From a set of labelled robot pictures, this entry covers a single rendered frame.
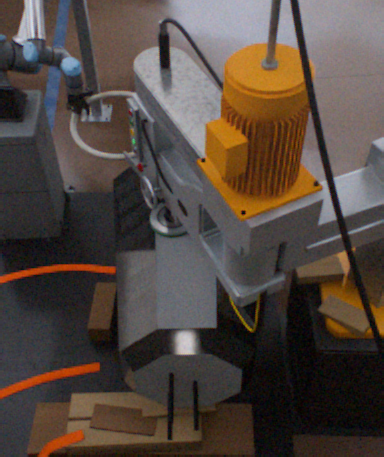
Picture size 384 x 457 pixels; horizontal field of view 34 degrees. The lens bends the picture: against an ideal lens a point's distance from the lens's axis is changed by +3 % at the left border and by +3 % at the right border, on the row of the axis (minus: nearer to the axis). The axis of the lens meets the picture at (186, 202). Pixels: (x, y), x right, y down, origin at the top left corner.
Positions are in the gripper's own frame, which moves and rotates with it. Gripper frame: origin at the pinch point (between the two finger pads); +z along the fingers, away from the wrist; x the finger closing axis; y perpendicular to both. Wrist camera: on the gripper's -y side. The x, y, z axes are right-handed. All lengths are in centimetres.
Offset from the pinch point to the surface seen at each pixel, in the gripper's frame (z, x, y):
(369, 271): -14, 168, 22
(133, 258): 11, 71, 56
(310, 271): -3, 147, 27
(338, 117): 89, 92, -173
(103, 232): 86, 10, 10
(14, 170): 28, -26, 33
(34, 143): 8.3, -15.4, 23.8
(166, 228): -2, 80, 41
